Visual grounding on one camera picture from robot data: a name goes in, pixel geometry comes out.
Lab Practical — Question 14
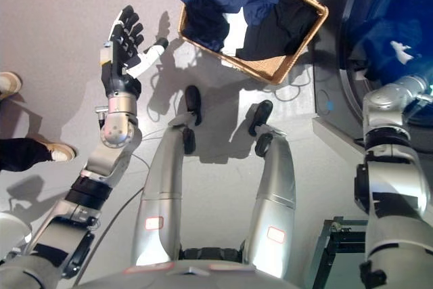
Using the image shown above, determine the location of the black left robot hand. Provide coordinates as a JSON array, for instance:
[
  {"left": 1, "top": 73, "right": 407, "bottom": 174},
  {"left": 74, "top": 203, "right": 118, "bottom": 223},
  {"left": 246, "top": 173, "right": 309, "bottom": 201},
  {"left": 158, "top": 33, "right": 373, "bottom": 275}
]
[{"left": 99, "top": 5, "right": 169, "bottom": 99}]

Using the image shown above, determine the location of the blue cloth with white patch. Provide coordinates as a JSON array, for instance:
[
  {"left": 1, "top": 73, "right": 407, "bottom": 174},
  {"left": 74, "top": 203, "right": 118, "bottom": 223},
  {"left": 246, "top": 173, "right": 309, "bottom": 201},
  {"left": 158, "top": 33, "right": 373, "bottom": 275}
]
[{"left": 351, "top": 20, "right": 433, "bottom": 83}]

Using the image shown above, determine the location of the wicker laundry basket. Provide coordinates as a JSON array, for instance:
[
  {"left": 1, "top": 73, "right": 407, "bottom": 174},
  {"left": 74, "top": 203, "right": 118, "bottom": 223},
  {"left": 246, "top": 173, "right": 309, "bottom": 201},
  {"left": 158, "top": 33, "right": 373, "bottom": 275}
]
[{"left": 177, "top": 0, "right": 329, "bottom": 85}]

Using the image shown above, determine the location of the grey front-load washing machine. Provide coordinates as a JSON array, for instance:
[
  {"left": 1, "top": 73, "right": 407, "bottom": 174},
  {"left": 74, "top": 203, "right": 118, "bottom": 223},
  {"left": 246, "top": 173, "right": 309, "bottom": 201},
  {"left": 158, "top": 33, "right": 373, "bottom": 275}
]
[{"left": 300, "top": 0, "right": 433, "bottom": 151}]

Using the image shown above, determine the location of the black left robot foot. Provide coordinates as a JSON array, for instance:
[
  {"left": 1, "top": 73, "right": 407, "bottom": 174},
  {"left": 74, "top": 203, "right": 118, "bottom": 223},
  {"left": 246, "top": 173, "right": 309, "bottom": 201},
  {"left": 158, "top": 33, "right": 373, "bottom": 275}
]
[{"left": 184, "top": 85, "right": 203, "bottom": 126}]

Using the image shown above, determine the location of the black robot foot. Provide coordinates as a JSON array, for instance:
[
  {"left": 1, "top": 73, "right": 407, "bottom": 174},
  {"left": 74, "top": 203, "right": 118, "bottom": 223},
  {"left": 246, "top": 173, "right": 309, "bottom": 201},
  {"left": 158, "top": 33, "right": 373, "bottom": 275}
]
[
  {"left": 184, "top": 85, "right": 203, "bottom": 126},
  {"left": 248, "top": 99, "right": 273, "bottom": 137}
]

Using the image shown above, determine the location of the white garment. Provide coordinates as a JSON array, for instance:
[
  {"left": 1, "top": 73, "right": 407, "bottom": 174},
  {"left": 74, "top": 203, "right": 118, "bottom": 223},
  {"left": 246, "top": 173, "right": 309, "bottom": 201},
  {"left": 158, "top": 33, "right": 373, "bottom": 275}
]
[{"left": 202, "top": 0, "right": 248, "bottom": 57}]

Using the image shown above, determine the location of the beige white sneaker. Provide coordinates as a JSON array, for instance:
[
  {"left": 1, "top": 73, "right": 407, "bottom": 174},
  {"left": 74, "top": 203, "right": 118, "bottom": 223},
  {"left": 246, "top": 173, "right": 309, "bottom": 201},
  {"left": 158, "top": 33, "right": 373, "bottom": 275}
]
[
  {"left": 0, "top": 71, "right": 23, "bottom": 100},
  {"left": 43, "top": 142, "right": 77, "bottom": 163}
]

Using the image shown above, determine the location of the dark trouser leg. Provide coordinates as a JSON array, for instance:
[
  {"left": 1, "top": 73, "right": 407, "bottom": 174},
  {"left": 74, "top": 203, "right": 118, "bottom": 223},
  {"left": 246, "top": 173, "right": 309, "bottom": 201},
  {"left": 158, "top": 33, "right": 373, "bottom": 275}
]
[{"left": 0, "top": 138, "right": 54, "bottom": 172}]

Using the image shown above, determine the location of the black right robot foot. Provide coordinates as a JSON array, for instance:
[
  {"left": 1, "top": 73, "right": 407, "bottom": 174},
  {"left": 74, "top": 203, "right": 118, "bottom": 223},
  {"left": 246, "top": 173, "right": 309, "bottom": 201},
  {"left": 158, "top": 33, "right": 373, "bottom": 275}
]
[{"left": 248, "top": 99, "right": 273, "bottom": 137}]

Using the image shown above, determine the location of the silver right robot leg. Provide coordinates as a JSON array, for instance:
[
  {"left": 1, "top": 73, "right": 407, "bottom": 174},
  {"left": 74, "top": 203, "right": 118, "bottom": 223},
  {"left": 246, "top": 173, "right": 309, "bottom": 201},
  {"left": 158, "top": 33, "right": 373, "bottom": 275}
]
[{"left": 243, "top": 125, "right": 297, "bottom": 280}]

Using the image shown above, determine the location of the grey washer plinth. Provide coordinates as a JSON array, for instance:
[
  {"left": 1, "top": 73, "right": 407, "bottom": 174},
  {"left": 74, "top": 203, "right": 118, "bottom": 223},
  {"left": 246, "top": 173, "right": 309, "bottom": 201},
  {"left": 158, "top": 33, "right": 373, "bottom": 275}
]
[{"left": 312, "top": 118, "right": 367, "bottom": 154}]

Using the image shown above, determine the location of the grey robot torso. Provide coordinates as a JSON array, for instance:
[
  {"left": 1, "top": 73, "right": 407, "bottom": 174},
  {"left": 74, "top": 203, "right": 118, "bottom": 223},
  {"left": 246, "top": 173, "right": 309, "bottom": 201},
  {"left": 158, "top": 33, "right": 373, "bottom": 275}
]
[{"left": 0, "top": 246, "right": 305, "bottom": 289}]

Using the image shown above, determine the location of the thin grey floor cable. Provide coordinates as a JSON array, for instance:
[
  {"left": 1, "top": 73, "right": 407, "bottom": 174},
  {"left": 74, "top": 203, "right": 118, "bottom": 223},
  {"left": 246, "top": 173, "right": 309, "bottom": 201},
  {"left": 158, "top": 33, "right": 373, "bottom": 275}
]
[
  {"left": 147, "top": 65, "right": 172, "bottom": 124},
  {"left": 273, "top": 82, "right": 302, "bottom": 102}
]

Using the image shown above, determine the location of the long grey tether cable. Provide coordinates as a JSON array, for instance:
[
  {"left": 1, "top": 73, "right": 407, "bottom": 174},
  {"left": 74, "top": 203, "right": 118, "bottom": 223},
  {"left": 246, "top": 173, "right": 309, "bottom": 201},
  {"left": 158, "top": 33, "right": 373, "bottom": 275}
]
[{"left": 72, "top": 126, "right": 166, "bottom": 286}]

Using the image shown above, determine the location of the black metal frame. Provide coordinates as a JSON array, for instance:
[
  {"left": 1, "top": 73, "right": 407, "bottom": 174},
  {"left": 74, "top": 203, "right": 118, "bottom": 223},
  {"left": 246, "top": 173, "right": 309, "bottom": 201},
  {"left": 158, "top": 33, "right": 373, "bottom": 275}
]
[{"left": 313, "top": 216, "right": 370, "bottom": 289}]

